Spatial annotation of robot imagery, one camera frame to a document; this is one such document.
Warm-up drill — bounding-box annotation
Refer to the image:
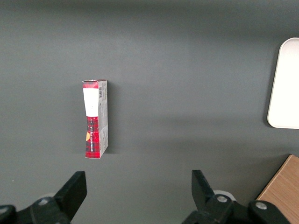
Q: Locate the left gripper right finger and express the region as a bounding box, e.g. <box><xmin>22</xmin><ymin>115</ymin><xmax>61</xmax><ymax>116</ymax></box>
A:
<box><xmin>181</xmin><ymin>169</ymin><xmax>237</xmax><ymax>224</ymax></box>

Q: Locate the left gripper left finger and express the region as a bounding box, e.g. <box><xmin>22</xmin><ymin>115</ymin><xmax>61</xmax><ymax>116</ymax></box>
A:
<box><xmin>29</xmin><ymin>171</ymin><xmax>88</xmax><ymax>224</ymax></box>

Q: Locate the wooden drawer cabinet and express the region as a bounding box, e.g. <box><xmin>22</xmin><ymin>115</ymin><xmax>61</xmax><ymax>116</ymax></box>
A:
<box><xmin>256</xmin><ymin>154</ymin><xmax>299</xmax><ymax>224</ymax></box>

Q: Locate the red plaid carton box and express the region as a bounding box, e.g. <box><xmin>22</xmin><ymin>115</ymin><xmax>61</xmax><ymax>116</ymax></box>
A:
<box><xmin>82</xmin><ymin>79</ymin><xmax>109</xmax><ymax>160</ymax></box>

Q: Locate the beige rounded tray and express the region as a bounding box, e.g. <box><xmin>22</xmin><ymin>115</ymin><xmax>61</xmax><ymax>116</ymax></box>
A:
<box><xmin>267</xmin><ymin>37</ymin><xmax>299</xmax><ymax>129</ymax></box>

